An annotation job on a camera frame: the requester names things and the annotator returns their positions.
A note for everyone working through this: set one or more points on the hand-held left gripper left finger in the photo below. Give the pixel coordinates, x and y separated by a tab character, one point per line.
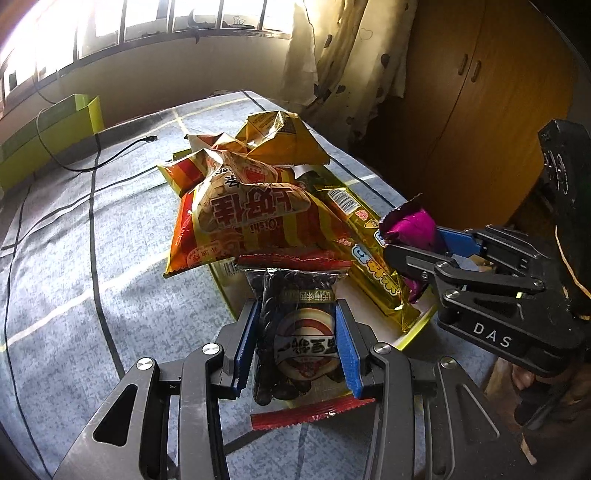
244	341

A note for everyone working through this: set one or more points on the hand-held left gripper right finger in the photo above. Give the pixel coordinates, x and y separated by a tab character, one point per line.
346	350

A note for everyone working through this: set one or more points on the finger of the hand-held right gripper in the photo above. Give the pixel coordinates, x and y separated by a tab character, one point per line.
455	242
415	263

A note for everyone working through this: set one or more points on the purple foil snack packet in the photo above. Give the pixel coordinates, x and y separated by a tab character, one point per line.
411	226

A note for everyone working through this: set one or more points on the long gold snack packet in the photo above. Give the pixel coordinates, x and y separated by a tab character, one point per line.
369	249

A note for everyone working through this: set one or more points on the yellow-green cardboard tray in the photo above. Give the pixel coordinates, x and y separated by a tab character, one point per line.
226	295

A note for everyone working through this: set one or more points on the black seed packet red-edged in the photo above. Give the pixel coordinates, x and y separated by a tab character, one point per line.
295	332

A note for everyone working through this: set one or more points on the red and yellow striped bag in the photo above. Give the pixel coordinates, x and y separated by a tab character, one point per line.
249	212

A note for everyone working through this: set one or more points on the yellow-orange snack bag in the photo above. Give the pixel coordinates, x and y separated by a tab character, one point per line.
281	134

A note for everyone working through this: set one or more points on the person's right hand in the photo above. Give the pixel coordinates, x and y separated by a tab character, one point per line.
524	381

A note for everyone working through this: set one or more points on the brown wooden wardrobe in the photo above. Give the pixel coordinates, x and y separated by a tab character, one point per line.
485	115

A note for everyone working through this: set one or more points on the cream heart-print curtain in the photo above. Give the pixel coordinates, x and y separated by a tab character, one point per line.
351	60

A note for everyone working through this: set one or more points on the yellow-green cardboard box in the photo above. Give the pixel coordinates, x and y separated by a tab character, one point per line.
60	134

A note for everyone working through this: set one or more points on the window with bars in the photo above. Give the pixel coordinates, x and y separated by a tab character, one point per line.
138	18

